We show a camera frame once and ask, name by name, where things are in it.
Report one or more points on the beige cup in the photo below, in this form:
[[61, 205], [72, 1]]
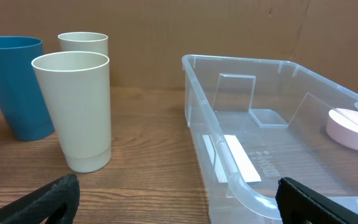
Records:
[[76, 89], [84, 41]]

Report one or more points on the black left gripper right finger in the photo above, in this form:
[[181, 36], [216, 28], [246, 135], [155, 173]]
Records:
[[299, 204]]

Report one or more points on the blue cup far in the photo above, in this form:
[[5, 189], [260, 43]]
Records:
[[21, 100]]

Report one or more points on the pink bowl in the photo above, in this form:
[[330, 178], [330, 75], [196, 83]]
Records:
[[342, 126]]

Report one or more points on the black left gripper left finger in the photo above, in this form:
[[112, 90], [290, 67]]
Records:
[[56, 202]]

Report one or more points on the clear plastic storage bin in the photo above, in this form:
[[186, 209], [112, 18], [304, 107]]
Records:
[[278, 110]]

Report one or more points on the white label in bin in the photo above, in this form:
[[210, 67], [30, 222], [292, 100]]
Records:
[[246, 168]]

